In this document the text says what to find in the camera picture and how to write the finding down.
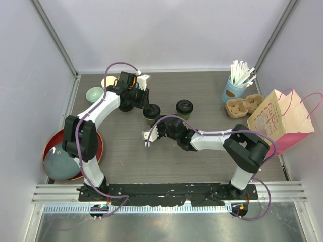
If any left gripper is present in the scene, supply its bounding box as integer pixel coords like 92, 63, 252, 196
128, 86, 150, 111

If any black cup lid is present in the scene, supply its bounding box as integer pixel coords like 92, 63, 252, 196
143, 104, 161, 119
176, 99, 194, 115

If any green paper cup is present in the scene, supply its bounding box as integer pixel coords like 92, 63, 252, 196
145, 116, 159, 127
177, 112, 191, 120

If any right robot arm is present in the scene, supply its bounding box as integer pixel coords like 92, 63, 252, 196
151, 115, 270, 199

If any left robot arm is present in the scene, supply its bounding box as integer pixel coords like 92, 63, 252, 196
62, 71, 151, 201

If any pale green bowl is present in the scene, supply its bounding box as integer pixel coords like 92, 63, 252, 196
85, 87, 104, 103

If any blue straw holder can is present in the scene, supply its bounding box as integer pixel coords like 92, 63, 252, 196
221, 76, 246, 103

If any brown cardboard cup carrier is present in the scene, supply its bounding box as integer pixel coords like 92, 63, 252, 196
225, 94, 265, 118

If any bundle of white straws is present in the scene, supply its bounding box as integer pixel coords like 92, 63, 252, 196
229, 60, 256, 88

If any blue-grey ceramic plate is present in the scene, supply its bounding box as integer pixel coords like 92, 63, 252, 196
44, 142, 80, 181

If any kraft pink paper bag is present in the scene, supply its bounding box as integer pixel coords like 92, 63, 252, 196
247, 88, 322, 156

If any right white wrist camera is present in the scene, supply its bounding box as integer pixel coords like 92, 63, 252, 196
141, 126, 159, 147

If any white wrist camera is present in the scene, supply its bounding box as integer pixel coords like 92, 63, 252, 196
141, 126, 159, 147
137, 74, 150, 91

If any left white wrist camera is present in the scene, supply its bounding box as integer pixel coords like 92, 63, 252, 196
137, 74, 150, 91

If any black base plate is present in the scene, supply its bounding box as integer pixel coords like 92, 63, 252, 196
76, 183, 258, 207

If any aluminium frame rail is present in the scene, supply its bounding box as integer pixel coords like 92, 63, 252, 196
32, 182, 307, 216

